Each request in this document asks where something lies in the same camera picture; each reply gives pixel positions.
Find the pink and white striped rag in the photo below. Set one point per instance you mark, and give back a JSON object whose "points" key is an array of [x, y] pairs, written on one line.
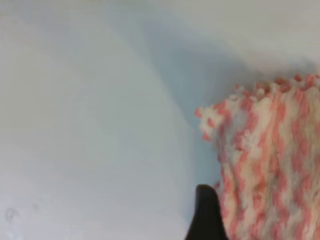
{"points": [[268, 146]]}

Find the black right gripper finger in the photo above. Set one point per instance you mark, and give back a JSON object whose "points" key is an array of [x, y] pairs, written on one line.
{"points": [[207, 223]]}

